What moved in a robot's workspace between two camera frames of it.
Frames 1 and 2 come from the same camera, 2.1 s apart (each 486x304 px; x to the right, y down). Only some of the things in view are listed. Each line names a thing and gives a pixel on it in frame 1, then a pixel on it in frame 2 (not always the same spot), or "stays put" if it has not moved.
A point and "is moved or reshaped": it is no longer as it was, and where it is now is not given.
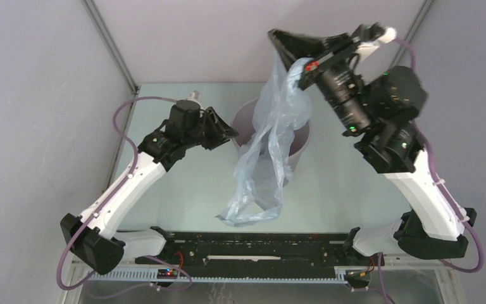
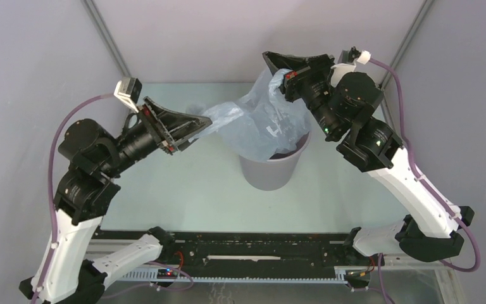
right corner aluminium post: x=421 y=13 stays put
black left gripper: x=221 y=132 to x=181 y=128
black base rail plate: x=212 y=249 stays put
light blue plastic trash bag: x=282 y=104 is moved or reshaped
